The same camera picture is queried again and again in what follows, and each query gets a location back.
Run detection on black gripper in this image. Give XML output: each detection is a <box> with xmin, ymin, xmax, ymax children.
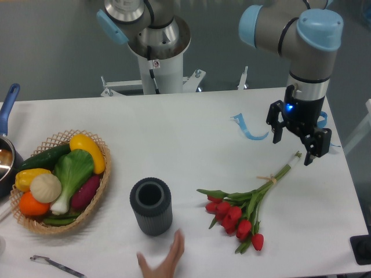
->
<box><xmin>266</xmin><ymin>85</ymin><xmax>332</xmax><ymax>166</ymax></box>

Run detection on red tulip bouquet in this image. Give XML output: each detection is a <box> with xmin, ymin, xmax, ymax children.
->
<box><xmin>197</xmin><ymin>152</ymin><xmax>302</xmax><ymax>254</ymax></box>

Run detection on dark grey ribbed vase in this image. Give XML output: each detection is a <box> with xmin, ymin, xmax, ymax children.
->
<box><xmin>129</xmin><ymin>177</ymin><xmax>173</xmax><ymax>236</ymax></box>

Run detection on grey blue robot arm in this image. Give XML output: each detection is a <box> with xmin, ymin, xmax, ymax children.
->
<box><xmin>96</xmin><ymin>1</ymin><xmax>344</xmax><ymax>165</ymax></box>

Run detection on bare human hand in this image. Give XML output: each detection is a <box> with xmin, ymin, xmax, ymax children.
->
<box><xmin>136</xmin><ymin>229</ymin><xmax>185</xmax><ymax>278</ymax></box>

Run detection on light blue ribbon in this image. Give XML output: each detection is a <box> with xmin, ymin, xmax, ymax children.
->
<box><xmin>230</xmin><ymin>111</ymin><xmax>341</xmax><ymax>148</ymax></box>

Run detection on black device at edge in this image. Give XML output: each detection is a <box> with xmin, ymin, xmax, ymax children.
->
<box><xmin>350</xmin><ymin>235</ymin><xmax>370</xmax><ymax>265</ymax></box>

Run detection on purple sweet potato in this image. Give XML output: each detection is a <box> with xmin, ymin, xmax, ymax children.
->
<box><xmin>71</xmin><ymin>175</ymin><xmax>100</xmax><ymax>211</ymax></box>

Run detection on green bok choy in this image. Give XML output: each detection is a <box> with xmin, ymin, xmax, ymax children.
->
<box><xmin>50</xmin><ymin>149</ymin><xmax>94</xmax><ymax>215</ymax></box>

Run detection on green pea pods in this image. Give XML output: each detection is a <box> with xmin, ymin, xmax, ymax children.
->
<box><xmin>42</xmin><ymin>214</ymin><xmax>80</xmax><ymax>226</ymax></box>

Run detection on green cucumber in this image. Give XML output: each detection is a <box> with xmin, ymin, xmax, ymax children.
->
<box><xmin>18</xmin><ymin>144</ymin><xmax>71</xmax><ymax>171</ymax></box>

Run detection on yellow bell pepper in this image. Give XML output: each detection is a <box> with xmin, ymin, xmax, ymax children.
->
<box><xmin>15</xmin><ymin>168</ymin><xmax>52</xmax><ymax>192</ymax></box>

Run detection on orange fruit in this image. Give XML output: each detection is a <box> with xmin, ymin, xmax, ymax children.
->
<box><xmin>19</xmin><ymin>192</ymin><xmax>50</xmax><ymax>216</ymax></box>

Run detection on white frame at right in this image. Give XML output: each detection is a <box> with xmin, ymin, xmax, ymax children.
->
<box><xmin>343</xmin><ymin>99</ymin><xmax>370</xmax><ymax>156</ymax></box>

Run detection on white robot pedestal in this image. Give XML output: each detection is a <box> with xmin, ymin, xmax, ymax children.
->
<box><xmin>100</xmin><ymin>50</ymin><xmax>249</xmax><ymax>98</ymax></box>

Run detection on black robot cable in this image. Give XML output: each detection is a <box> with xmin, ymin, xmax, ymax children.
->
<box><xmin>146</xmin><ymin>45</ymin><xmax>161</xmax><ymax>95</ymax></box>

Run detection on blue handled saucepan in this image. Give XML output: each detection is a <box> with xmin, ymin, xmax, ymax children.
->
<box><xmin>1</xmin><ymin>83</ymin><xmax>23</xmax><ymax>198</ymax></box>

